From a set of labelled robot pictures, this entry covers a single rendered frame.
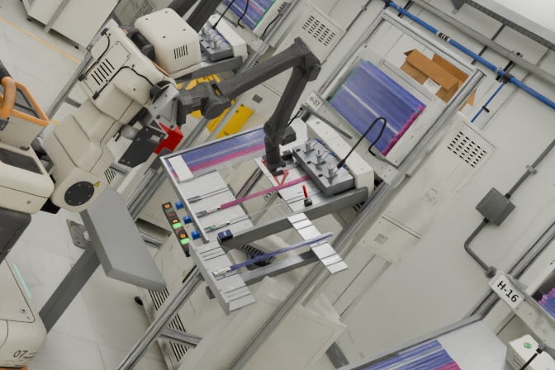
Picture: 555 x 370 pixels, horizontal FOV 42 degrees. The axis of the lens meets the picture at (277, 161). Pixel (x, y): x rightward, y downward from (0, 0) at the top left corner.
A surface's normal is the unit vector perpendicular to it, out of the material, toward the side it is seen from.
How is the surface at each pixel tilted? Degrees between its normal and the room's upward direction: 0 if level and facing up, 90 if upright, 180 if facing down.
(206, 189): 47
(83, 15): 90
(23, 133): 92
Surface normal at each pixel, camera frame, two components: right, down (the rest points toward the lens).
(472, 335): -0.04, -0.83
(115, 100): 0.55, 0.58
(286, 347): 0.40, 0.50
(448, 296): -0.68, -0.40
